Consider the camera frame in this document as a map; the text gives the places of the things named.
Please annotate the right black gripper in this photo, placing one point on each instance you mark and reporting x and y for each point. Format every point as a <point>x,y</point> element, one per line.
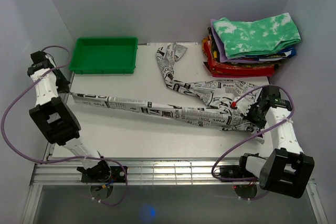
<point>248,118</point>

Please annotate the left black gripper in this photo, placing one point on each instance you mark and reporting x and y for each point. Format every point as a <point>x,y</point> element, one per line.
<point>63,87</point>

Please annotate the newspaper print trousers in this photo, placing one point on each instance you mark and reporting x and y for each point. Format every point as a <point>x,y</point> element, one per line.
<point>216,96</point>

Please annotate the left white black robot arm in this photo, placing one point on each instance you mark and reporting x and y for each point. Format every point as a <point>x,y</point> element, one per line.
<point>56,121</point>

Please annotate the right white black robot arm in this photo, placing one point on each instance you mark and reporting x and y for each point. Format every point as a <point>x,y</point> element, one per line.
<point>288,169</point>

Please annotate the red folded trousers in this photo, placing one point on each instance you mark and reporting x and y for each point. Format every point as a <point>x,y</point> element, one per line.
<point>234,70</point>

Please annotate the blue folded trousers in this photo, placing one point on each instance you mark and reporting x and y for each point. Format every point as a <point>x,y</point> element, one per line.
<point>286,53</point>

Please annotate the yellow black folded trousers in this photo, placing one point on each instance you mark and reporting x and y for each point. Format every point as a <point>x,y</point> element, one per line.
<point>213,48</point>

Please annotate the green tie-dye folded trousers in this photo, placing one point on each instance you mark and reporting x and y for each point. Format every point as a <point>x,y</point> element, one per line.
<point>262,37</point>

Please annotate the green plastic tray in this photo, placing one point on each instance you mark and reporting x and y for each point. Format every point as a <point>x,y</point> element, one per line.
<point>104,55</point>

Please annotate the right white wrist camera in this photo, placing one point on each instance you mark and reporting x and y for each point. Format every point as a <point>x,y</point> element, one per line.
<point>242,106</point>

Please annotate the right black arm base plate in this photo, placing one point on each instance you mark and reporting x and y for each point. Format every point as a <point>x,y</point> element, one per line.
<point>235,173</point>

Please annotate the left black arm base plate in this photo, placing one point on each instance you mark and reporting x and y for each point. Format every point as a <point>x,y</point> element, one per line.
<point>118,175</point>

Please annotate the aluminium frame rail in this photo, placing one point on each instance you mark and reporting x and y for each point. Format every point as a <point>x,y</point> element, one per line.
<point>140,173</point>

